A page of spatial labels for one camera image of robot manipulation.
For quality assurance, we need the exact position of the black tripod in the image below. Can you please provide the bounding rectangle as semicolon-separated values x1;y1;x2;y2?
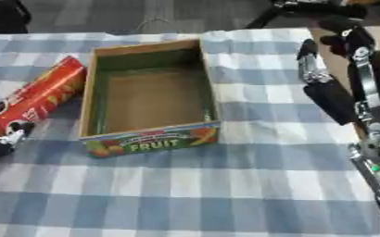
245;0;380;30

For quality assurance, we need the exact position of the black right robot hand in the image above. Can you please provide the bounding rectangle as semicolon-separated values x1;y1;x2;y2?
295;15;380;131

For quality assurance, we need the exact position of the cardboard box with green inside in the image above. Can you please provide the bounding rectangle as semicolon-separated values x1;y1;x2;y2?
78;38;224;159

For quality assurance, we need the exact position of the black bag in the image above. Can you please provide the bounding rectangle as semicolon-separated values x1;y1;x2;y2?
0;0;33;34

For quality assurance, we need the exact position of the red cylindrical snack can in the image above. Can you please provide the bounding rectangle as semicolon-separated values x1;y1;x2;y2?
0;55;88;141

